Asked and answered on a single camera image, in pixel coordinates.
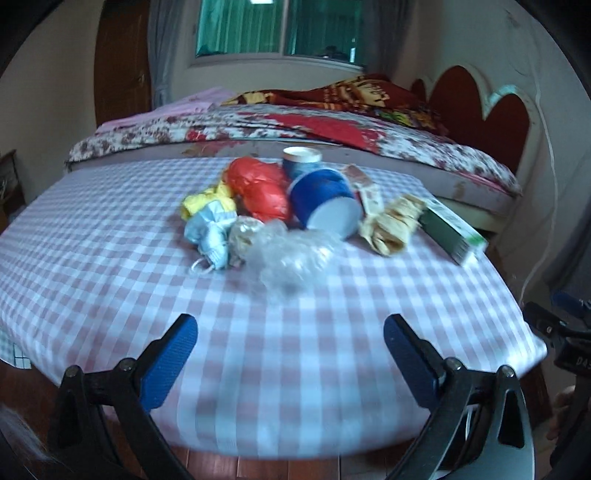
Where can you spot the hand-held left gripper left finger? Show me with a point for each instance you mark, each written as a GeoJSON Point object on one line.
{"type": "Point", "coordinates": [171, 364]}

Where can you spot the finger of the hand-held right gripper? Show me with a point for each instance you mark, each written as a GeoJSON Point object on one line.
{"type": "Point", "coordinates": [540, 318]}
{"type": "Point", "coordinates": [575, 303]}

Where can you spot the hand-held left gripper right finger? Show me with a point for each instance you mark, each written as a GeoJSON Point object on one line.
{"type": "Point", "coordinates": [411, 364]}

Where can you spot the green box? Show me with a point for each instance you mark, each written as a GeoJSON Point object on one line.
{"type": "Point", "coordinates": [448, 230]}

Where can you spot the brown paper wrapper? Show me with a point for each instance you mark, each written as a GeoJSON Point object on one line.
{"type": "Point", "coordinates": [392, 226]}

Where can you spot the clear plastic bag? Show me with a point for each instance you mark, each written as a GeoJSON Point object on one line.
{"type": "Point", "coordinates": [286, 258]}

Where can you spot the yellow cloth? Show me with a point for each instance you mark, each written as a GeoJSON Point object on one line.
{"type": "Point", "coordinates": [203, 201]}

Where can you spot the red white milk carton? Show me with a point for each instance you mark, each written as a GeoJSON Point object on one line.
{"type": "Point", "coordinates": [369, 194]}

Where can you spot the large blue paper cup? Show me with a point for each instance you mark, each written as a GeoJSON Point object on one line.
{"type": "Point", "coordinates": [318, 194]}

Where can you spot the person's right hand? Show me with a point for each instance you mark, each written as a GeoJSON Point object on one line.
{"type": "Point", "coordinates": [561, 410]}

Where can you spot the pink checkered tablecloth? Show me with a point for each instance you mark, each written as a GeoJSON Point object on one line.
{"type": "Point", "coordinates": [138, 286]}

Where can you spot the red plastic bag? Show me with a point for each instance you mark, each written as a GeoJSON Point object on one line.
{"type": "Point", "coordinates": [258, 189]}

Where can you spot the red heart-shaped headboard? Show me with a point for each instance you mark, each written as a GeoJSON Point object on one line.
{"type": "Point", "coordinates": [503, 120]}

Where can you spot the floral bedsheet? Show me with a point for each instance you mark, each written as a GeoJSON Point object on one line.
{"type": "Point", "coordinates": [438, 147]}

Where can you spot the small blue white cup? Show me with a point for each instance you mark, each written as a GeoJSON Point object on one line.
{"type": "Point", "coordinates": [300, 161]}

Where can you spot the dark wooden nightstand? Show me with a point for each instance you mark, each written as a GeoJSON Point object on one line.
{"type": "Point", "coordinates": [9, 194]}

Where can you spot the pink cloth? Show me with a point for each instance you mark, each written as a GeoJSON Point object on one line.
{"type": "Point", "coordinates": [184, 104]}

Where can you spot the red printed blanket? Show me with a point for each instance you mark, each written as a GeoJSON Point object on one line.
{"type": "Point", "coordinates": [351, 94]}

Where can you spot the brown wooden door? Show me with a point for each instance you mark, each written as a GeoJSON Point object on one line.
{"type": "Point", "coordinates": [120, 69]}

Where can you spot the grey curtain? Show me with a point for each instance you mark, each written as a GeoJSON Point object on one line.
{"type": "Point", "coordinates": [383, 37]}
{"type": "Point", "coordinates": [161, 55]}

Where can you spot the window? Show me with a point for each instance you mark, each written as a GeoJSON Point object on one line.
{"type": "Point", "coordinates": [240, 27]}

